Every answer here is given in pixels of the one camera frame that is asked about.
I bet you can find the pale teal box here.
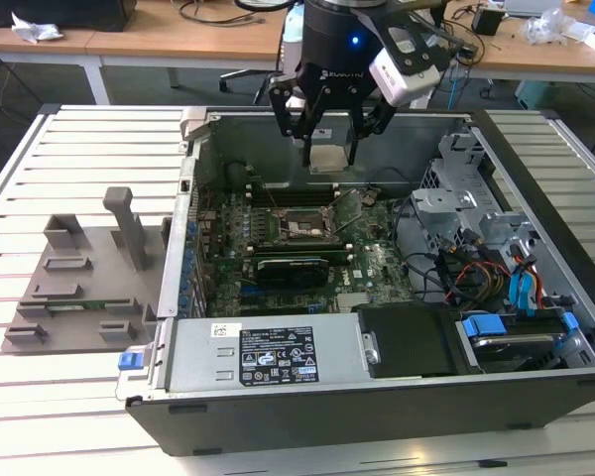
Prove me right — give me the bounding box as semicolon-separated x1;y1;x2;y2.
514;78;560;111

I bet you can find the wooden desk white frame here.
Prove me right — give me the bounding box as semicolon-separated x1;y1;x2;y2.
440;0;595;85
0;0;292;106

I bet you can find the silver cage bracket plate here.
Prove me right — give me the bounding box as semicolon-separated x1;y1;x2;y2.
409;186;480;220

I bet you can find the black plastic shroud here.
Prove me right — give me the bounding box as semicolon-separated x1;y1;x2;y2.
351;302;466;382

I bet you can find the green motherboard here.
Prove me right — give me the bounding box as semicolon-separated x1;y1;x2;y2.
191;183;420;319

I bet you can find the green RAM stick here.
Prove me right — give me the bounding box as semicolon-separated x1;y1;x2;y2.
43;297;114;314

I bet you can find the black graphics card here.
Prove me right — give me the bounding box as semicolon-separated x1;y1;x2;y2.
254;254;331;290

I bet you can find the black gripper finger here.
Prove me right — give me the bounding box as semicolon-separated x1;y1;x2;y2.
345;86;401;166
269;76;336;168

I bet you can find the CPU socket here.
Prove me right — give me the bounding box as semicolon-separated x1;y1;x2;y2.
276;206;336;245

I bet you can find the silver finned heat sink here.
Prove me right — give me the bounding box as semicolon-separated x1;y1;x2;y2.
335;291;374;313

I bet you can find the small black box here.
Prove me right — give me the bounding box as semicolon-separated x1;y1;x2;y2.
470;6;506;37

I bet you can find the silver laptop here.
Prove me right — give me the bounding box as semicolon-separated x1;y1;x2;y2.
503;0;565;17

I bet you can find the red yellow wire bundle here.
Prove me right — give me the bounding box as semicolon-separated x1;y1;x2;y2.
448;260;515;304

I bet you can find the blue data wire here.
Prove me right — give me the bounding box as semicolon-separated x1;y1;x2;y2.
506;250;541;321

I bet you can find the hard disk with blue carrier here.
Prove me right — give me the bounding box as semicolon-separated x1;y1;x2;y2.
456;310;584;376

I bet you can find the large black box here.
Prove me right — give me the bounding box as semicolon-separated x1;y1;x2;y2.
0;0;139;32

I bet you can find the clear plastic bag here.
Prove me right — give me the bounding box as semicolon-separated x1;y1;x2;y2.
519;8;579;47

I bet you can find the metal socket cover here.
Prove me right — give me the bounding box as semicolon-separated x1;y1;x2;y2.
326;189;366;236

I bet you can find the black PC case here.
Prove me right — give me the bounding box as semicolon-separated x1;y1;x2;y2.
114;104;595;458

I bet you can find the grey case handle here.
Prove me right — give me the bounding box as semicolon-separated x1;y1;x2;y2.
178;105;213;146

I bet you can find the black power adapter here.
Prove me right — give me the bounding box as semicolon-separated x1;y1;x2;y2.
454;42;481;64

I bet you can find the silver CPU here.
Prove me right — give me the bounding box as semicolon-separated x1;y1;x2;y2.
307;143;352;174

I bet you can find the blue case latch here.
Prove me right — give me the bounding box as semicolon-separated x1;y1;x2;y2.
117;348;146;373

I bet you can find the silver metal drive cage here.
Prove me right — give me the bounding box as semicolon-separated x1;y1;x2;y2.
407;118;539;262

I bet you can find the black chair base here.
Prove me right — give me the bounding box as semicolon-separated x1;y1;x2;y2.
218;67;274;106

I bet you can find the grey power supply unit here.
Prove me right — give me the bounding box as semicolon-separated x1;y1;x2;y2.
164;316;372;394

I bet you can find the grey parts rack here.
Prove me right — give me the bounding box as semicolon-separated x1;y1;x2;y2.
2;185;174;358

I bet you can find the crumpled white paper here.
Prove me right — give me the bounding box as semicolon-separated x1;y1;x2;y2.
10;10;64;45

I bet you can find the black wire bundle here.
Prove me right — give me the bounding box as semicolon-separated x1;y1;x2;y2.
434;228;485;306

